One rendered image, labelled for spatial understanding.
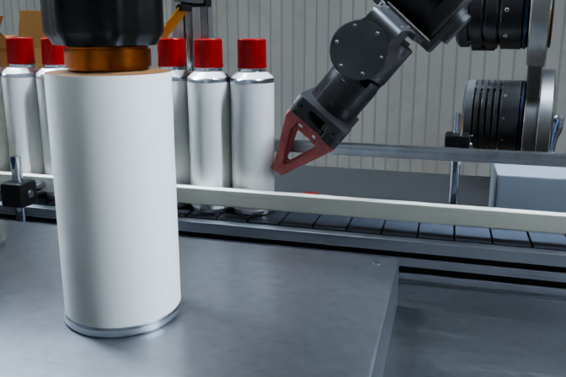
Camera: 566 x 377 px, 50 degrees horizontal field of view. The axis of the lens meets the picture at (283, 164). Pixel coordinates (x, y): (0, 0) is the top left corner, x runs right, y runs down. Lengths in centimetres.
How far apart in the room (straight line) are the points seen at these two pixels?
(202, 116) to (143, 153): 28
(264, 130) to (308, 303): 26
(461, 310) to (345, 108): 24
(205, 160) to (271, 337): 31
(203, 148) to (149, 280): 29
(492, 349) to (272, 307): 19
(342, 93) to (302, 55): 284
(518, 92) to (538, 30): 51
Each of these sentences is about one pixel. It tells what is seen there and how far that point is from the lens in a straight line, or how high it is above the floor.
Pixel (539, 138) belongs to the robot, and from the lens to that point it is 149.
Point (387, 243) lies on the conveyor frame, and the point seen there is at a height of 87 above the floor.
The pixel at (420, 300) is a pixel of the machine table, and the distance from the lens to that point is 64.
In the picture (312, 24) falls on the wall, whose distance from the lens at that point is 347.
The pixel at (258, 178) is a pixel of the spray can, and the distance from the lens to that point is 70.
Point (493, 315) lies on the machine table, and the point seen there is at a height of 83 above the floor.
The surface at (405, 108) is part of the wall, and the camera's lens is 336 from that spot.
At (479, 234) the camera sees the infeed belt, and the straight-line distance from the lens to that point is 69.
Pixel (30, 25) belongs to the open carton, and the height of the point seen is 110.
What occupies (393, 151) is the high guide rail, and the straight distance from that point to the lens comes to 72.
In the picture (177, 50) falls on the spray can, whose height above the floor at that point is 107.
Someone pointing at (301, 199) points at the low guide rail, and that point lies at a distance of 67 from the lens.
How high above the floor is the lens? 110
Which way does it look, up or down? 13 degrees down
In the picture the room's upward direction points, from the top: straight up
